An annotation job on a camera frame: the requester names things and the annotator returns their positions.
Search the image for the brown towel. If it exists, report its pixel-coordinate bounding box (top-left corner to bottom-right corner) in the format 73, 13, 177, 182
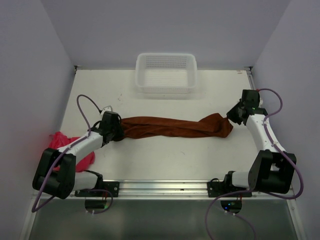
121, 113, 233, 139

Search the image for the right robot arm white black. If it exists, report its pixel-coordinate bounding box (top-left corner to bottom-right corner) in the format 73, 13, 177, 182
222, 89, 297, 197

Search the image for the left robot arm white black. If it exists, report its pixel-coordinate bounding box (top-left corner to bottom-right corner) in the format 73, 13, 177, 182
32, 111, 124, 199

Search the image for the pink towel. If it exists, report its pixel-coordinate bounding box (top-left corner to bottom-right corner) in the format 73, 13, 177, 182
48, 131, 96, 173

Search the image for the white perforated plastic basket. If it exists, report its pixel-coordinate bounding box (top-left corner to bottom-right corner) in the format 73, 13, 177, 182
135, 53, 198, 94

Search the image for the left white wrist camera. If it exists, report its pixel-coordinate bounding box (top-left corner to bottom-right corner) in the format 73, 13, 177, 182
100, 105, 113, 116

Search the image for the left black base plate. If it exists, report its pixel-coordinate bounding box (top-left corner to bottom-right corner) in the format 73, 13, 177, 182
74, 181, 120, 198

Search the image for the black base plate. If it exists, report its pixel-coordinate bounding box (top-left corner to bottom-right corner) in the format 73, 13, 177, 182
206, 177, 246, 198
74, 181, 120, 198

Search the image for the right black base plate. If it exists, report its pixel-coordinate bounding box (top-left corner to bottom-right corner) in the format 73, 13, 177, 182
206, 177, 246, 198

